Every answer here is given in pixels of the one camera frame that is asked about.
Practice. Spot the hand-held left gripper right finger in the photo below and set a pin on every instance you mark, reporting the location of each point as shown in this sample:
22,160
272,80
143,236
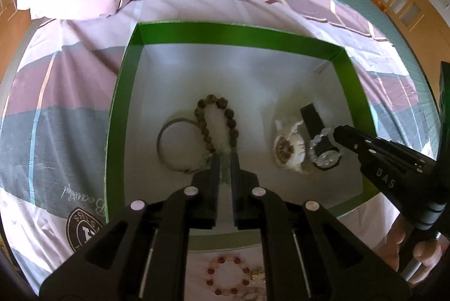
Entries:
242,195

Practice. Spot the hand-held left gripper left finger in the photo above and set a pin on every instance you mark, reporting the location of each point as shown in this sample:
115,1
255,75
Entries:
207,188

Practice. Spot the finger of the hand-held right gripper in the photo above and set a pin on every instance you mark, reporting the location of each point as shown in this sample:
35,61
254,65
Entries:
369,151
383,142

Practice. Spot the metal bangle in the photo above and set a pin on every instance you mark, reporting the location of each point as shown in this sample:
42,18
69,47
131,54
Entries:
159,144

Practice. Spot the black wrist watch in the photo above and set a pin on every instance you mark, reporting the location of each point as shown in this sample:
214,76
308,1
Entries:
311,118

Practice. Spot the green cardboard box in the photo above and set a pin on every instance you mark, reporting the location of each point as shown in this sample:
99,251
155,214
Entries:
246,83

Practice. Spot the person's right hand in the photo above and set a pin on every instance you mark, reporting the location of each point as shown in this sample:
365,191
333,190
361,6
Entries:
395,244

